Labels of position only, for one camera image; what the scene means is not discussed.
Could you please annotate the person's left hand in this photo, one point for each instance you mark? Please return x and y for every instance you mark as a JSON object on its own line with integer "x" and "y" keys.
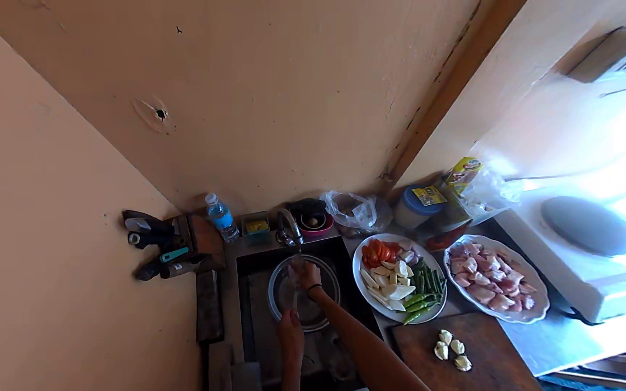
{"x": 291, "y": 332}

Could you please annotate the person's right hand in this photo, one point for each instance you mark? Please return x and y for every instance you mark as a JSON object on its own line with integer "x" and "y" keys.
{"x": 309, "y": 278}

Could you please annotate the person's right fingers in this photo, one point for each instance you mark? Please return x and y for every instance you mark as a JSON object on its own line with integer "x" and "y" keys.
{"x": 298, "y": 269}

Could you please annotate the person's left fingers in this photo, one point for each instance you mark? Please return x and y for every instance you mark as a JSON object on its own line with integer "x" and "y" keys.
{"x": 291, "y": 317}

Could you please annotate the thin metal knife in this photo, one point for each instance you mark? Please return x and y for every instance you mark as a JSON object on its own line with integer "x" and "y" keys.
{"x": 295, "y": 300}

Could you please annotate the person's right forearm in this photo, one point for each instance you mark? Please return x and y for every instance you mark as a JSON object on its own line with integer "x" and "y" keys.
{"x": 364, "y": 343}

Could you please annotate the person's left forearm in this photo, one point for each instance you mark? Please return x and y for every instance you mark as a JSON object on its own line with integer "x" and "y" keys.
{"x": 292, "y": 371}

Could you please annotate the round clear bowl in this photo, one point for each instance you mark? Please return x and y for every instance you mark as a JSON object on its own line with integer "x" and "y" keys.
{"x": 275, "y": 307}

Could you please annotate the dark kitchen sink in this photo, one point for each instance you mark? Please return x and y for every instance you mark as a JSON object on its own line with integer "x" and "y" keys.
{"x": 261, "y": 326}

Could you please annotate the pink bowl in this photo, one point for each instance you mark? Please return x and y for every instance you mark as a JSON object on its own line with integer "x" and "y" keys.
{"x": 319, "y": 231}

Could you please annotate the chrome faucet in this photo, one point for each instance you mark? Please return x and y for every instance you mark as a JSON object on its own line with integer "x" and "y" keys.
{"x": 291, "y": 225}

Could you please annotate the small metal bowl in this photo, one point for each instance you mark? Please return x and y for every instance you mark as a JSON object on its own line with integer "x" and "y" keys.
{"x": 313, "y": 221}

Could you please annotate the yellow sponge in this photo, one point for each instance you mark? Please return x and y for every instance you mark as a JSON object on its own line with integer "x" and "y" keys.
{"x": 257, "y": 227}

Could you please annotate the small clear sponge container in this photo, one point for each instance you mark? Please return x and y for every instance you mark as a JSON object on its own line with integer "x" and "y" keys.
{"x": 254, "y": 230}

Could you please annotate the black plastic bag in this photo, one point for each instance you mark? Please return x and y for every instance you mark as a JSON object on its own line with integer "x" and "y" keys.
{"x": 302, "y": 206}

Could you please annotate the round white plate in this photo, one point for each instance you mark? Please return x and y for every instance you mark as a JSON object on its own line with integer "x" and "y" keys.
{"x": 366, "y": 296}

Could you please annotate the pile of tomato slices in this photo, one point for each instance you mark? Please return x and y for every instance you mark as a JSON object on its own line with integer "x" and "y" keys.
{"x": 377, "y": 253}

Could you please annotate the clear plastic bag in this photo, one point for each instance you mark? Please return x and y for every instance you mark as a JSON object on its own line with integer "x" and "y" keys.
{"x": 352, "y": 209}

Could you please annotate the long dark block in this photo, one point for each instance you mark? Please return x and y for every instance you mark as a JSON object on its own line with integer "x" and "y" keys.
{"x": 209, "y": 309}

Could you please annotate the water bottle with blue label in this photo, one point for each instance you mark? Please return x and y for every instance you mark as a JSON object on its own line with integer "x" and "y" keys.
{"x": 223, "y": 217}

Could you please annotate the wooden knife block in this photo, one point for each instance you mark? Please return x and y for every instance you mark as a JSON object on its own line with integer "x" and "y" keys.
{"x": 207, "y": 239}

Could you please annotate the pile of white radish slices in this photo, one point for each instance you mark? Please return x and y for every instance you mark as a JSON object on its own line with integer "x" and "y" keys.
{"x": 397, "y": 290}

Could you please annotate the pile of onion pieces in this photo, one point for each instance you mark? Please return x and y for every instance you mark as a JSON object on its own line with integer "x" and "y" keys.
{"x": 408, "y": 253}

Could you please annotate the container with blue lid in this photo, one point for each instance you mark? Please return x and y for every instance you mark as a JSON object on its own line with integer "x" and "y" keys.
{"x": 411, "y": 213}

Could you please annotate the green chili peppers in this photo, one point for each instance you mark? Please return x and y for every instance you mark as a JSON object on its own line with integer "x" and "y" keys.
{"x": 419, "y": 308}

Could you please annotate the pile of cut green beans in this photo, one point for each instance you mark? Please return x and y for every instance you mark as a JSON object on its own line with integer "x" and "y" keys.
{"x": 427, "y": 278}

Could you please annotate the small yellow packet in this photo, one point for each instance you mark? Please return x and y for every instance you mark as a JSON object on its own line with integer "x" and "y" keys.
{"x": 429, "y": 195}

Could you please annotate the red packet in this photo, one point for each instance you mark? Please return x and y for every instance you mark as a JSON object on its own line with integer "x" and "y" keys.
{"x": 446, "y": 238}

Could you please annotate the peeled garlic clove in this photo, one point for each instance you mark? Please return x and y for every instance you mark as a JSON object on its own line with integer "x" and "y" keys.
{"x": 462, "y": 363}
{"x": 441, "y": 351}
{"x": 445, "y": 336}
{"x": 457, "y": 346}

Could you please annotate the clear rectangular container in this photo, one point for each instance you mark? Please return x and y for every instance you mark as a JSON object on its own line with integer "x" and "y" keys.
{"x": 457, "y": 212}

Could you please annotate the yellow and red box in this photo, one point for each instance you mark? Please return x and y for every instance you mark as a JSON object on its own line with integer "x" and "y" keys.
{"x": 463, "y": 174}

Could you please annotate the pile of raw chicken pieces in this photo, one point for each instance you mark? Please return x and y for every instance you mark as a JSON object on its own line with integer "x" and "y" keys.
{"x": 491, "y": 279}

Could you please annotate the brown wooden cutting board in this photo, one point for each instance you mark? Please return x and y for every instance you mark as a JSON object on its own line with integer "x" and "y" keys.
{"x": 489, "y": 347}

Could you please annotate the crumpled white plastic bag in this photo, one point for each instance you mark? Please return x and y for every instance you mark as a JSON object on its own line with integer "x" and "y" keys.
{"x": 489, "y": 191}

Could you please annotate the brown wooden beam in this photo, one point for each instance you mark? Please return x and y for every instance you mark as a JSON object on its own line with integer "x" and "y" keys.
{"x": 449, "y": 98}

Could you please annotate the white scalloped plate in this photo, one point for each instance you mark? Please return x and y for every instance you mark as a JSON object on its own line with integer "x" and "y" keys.
{"x": 540, "y": 308}

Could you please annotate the white electric stove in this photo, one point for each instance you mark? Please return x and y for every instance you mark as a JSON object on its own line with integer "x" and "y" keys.
{"x": 563, "y": 271}

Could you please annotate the metal rack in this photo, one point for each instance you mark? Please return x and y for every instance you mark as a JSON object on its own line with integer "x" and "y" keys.
{"x": 625, "y": 365}

